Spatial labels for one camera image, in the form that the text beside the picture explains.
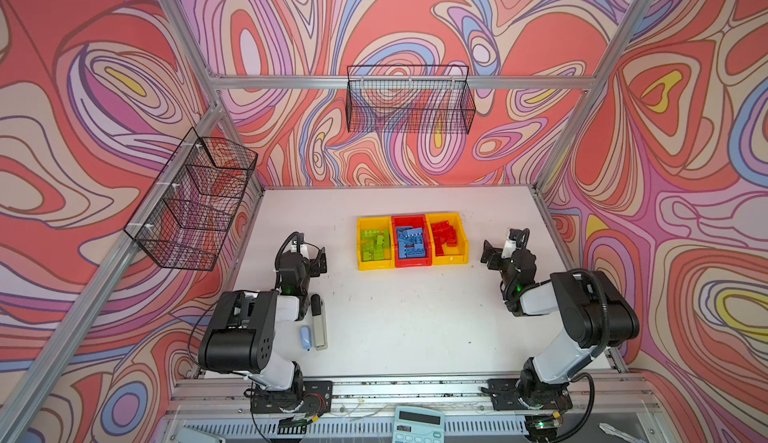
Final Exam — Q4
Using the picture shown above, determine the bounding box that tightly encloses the red lego brick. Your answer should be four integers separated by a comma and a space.
431, 226, 447, 257
444, 224, 460, 250

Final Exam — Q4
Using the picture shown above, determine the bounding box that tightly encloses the green lego brick long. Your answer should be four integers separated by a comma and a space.
360, 229, 379, 245

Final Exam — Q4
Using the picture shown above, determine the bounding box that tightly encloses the blue lego brick front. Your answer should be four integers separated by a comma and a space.
410, 228, 424, 246

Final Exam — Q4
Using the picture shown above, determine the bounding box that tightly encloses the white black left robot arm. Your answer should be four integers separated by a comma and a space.
197, 246, 327, 398

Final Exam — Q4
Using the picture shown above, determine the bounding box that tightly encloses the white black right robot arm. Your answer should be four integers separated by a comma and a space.
481, 238, 640, 409

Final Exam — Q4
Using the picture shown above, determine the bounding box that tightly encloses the grey marker pen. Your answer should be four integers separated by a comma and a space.
310, 294, 328, 351

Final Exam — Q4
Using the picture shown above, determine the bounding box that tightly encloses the yellow right plastic bin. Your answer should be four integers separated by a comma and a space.
425, 213, 470, 266

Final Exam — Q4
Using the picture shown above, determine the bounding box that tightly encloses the yellow plastic bin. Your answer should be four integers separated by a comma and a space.
356, 216, 395, 271
425, 213, 470, 266

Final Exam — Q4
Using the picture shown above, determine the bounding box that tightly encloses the light blue small object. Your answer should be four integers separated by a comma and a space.
299, 326, 313, 351

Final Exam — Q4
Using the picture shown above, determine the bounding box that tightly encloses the yellow left plastic bin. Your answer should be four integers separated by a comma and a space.
356, 216, 395, 271

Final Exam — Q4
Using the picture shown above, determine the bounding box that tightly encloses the red middle plastic bin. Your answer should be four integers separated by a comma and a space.
391, 214, 432, 268

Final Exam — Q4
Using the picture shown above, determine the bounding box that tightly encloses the light blue calculator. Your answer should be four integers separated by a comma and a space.
392, 406, 446, 443

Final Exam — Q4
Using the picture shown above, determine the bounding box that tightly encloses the black wire basket left wall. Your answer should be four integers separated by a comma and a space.
123, 129, 258, 271

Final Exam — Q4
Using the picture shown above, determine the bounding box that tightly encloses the black wire basket wall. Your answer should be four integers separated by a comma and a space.
123, 129, 258, 271
345, 63, 476, 135

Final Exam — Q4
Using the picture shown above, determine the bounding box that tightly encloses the black wire basket back wall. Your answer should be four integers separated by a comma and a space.
345, 63, 476, 135

